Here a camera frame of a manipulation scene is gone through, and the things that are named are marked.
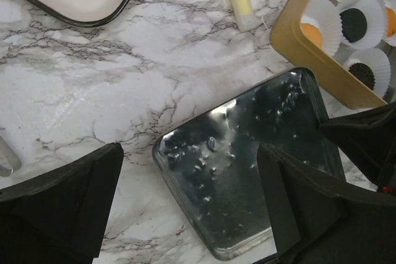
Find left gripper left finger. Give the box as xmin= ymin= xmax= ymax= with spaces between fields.
xmin=1 ymin=143 xmax=124 ymax=263

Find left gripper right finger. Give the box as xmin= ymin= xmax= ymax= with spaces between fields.
xmin=257 ymin=143 xmax=395 ymax=263

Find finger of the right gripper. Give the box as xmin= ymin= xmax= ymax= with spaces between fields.
xmin=319 ymin=102 xmax=395 ymax=193

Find metal tweezers black tips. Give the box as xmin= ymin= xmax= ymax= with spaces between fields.
xmin=0 ymin=137 xmax=22 ymax=177

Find silver tin lid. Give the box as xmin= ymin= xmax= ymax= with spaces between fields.
xmin=152 ymin=67 xmax=345 ymax=261

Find orange round cookie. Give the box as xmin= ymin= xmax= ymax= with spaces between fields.
xmin=301 ymin=23 xmax=323 ymax=47

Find black sandwich cookie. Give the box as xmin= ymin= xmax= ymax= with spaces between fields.
xmin=340 ymin=8 xmax=368 ymax=43
xmin=349 ymin=62 xmax=375 ymax=90

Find black sandwich cookie bottom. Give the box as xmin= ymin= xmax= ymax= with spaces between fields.
xmin=340 ymin=8 xmax=368 ymax=43

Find brown chip cookie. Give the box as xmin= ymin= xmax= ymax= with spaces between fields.
xmin=386 ymin=7 xmax=396 ymax=37

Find white paper cup bottom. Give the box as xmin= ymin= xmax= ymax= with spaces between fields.
xmin=343 ymin=48 xmax=391 ymax=98

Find gold cookie tin box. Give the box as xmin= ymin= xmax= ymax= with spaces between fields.
xmin=270 ymin=0 xmax=395 ymax=109

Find white paper cup centre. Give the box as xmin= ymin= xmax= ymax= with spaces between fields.
xmin=337 ymin=0 xmax=385 ymax=49

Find white paper cup left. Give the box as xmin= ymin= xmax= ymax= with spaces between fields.
xmin=300 ymin=0 xmax=342 ymax=56

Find white paper cup right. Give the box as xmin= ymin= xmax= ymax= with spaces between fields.
xmin=378 ymin=0 xmax=395 ymax=47

